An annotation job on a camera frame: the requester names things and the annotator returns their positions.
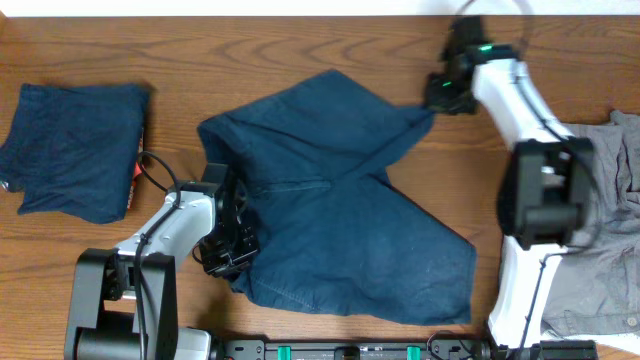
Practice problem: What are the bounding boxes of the grey button shirt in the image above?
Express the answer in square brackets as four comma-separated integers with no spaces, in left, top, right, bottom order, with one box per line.
[541,110,639,352]

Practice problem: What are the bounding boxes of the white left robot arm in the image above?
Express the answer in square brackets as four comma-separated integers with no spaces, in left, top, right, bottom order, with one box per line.
[64,164,259,359]

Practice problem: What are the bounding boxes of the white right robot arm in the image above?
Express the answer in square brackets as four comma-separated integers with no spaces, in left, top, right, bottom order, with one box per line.
[425,40,597,359]

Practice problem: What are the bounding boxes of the folded navy blue garment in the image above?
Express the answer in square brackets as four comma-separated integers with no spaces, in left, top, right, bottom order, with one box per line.
[1,84,150,224]

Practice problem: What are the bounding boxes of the red printed package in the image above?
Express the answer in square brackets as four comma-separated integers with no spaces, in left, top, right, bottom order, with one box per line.
[127,127,145,210]

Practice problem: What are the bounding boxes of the dark blue denim shorts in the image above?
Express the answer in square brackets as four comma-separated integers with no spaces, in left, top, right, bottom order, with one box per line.
[197,70,476,326]

